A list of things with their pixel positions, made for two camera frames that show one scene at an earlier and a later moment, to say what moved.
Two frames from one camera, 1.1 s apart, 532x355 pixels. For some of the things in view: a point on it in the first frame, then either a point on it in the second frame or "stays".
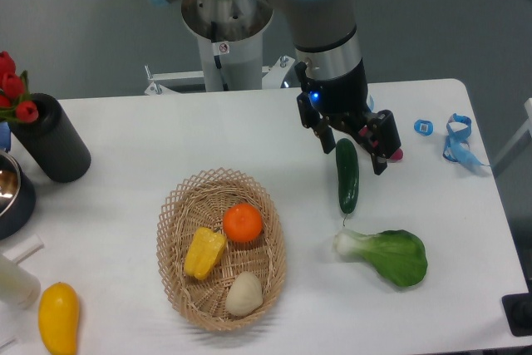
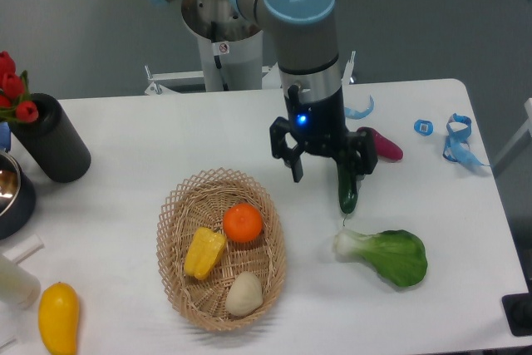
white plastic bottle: (18, 287) stays
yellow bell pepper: (205, 248) stays
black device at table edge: (518, 313) stays
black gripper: (344, 101) -> (318, 121)
